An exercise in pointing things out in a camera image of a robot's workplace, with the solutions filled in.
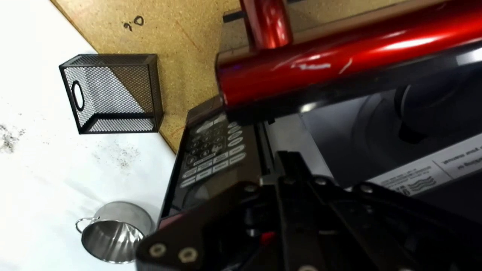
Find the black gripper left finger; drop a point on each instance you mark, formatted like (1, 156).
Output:
(235, 230)

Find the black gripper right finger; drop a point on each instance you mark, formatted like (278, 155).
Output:
(367, 227)

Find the red microwave door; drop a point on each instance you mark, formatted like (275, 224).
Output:
(278, 64)

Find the red and black microwave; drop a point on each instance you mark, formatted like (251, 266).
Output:
(414, 128)

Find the small steel bowl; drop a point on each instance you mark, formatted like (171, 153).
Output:
(113, 230)

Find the black mesh box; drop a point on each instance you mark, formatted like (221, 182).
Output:
(111, 93)

